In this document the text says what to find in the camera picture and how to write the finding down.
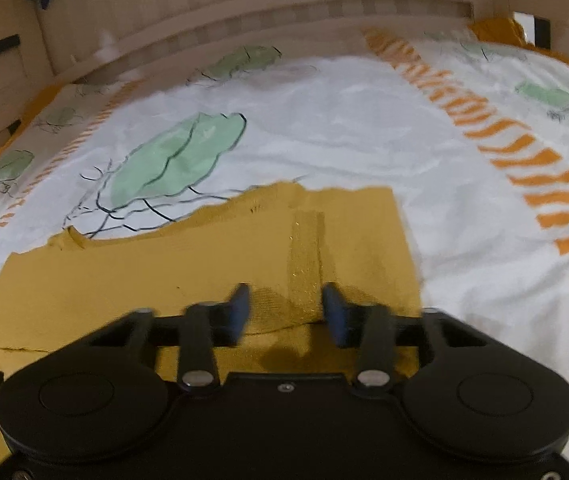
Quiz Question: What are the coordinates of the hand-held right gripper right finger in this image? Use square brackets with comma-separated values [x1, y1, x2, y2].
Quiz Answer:
[321, 282, 486, 391]

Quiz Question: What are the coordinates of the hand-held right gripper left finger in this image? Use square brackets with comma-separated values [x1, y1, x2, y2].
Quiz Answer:
[87, 283, 252, 389]

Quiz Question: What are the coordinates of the mustard yellow knit garment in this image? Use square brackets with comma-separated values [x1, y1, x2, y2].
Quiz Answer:
[0, 181, 422, 480]

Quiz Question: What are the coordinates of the white leaf-print blanket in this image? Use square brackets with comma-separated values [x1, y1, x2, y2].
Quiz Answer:
[0, 27, 569, 480]

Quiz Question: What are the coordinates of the light wooden bed frame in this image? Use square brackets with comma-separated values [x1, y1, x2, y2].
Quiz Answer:
[0, 0, 569, 176]

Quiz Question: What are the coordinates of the mustard yellow bed sheet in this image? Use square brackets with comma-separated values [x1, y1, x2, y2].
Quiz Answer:
[468, 17, 532, 52]

